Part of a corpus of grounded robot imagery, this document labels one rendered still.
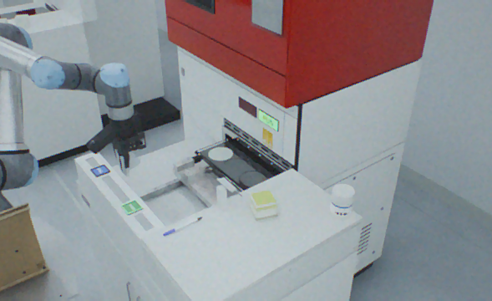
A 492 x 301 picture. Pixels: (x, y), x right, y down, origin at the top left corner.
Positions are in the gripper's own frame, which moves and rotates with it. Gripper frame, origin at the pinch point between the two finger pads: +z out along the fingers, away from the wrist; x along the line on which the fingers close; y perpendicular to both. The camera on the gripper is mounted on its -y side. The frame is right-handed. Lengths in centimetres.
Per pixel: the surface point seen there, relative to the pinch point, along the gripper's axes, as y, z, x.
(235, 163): 49, 21, 7
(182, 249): 4.0, 14.2, -27.2
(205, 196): 29.1, 22.7, -0.8
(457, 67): 207, 22, 11
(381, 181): 115, 46, -16
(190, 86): 59, 9, 57
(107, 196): -3.2, 14.7, 10.9
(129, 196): 2.7, 14.7, 6.4
